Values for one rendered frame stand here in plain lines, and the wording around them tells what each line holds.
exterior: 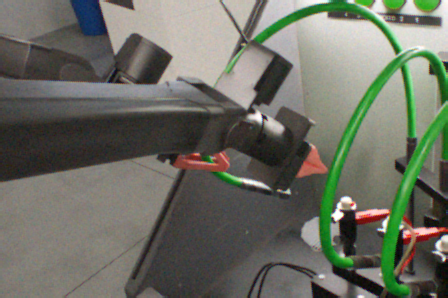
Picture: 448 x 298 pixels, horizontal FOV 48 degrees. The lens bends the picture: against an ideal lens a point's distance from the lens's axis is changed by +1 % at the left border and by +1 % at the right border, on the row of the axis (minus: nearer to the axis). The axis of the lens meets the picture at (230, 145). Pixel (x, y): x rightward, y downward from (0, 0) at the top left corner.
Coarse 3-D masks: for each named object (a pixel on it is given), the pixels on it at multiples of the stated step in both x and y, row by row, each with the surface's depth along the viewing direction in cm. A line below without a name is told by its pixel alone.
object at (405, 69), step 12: (300, 12) 70; (312, 12) 71; (360, 12) 74; (372, 12) 75; (276, 24) 70; (288, 24) 70; (384, 24) 76; (264, 36) 70; (396, 48) 79; (228, 72) 70; (408, 72) 81; (408, 84) 83; (408, 96) 84; (408, 108) 85; (408, 120) 87; (408, 132) 88; (228, 180) 77; (240, 180) 78
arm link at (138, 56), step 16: (128, 48) 70; (144, 48) 70; (160, 48) 70; (112, 64) 69; (128, 64) 70; (144, 64) 70; (160, 64) 71; (64, 80) 67; (80, 80) 67; (96, 80) 67; (144, 80) 70
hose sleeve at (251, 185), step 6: (246, 180) 79; (252, 180) 80; (240, 186) 79; (246, 186) 79; (252, 186) 79; (258, 186) 80; (264, 186) 80; (258, 192) 81; (264, 192) 81; (270, 192) 81; (276, 192) 82
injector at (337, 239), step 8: (352, 208) 78; (344, 216) 78; (352, 216) 78; (344, 224) 79; (352, 224) 79; (344, 232) 80; (352, 232) 80; (336, 240) 79; (344, 240) 80; (352, 240) 81; (344, 248) 83; (352, 248) 82; (344, 256) 84; (352, 272) 85; (352, 280) 85
